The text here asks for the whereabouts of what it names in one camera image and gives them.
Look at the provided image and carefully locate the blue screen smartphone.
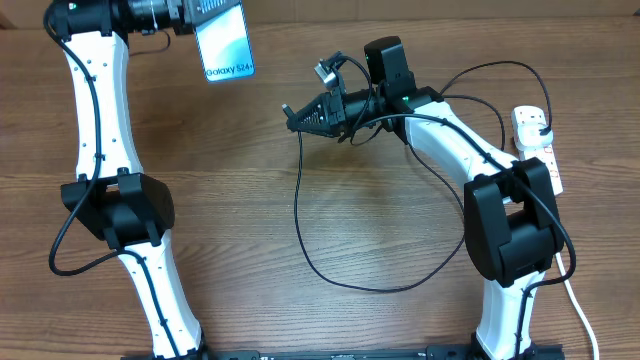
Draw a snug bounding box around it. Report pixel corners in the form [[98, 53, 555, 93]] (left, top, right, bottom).
[[195, 1, 255, 83]]

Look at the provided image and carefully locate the black charger cable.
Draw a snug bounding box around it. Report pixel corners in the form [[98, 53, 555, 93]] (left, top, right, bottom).
[[281, 60, 554, 294]]

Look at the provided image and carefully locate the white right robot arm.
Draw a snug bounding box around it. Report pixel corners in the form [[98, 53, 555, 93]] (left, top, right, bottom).
[[283, 36, 574, 359]]

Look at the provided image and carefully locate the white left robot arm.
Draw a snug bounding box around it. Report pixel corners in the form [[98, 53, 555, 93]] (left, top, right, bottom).
[[43, 0, 254, 359]]

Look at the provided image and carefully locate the white charger plug adapter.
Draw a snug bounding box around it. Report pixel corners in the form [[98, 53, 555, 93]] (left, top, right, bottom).
[[514, 123, 554, 151]]

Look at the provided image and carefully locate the white power strip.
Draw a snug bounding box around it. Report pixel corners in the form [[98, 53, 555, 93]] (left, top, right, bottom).
[[511, 105, 563, 195]]

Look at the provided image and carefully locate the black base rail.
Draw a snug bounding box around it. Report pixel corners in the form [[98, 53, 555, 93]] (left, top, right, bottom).
[[122, 343, 566, 360]]

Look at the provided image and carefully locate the white power strip cord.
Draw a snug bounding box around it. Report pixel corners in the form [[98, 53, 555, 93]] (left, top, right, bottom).
[[554, 252, 601, 360]]

